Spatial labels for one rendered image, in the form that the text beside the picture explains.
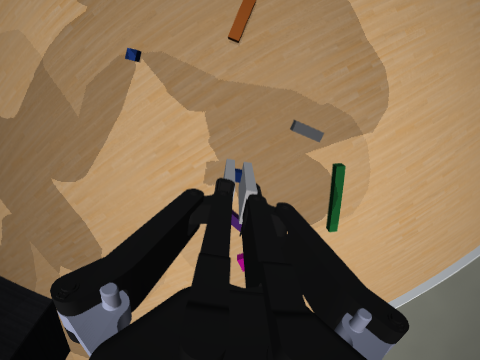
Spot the small magenta block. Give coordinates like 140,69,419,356
237,253,244,271

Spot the green rod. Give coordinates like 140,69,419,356
326,163,346,232

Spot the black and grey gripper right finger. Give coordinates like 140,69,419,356
238,162,409,360

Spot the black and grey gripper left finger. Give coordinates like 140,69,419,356
50,159,235,360

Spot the purple rod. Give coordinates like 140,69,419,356
231,210,242,232

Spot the grey rod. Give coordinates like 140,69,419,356
290,120,324,142

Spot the orange-brown rectangular bar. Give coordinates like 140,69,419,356
228,0,256,43

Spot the small blue block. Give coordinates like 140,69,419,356
235,168,242,183
125,48,141,62

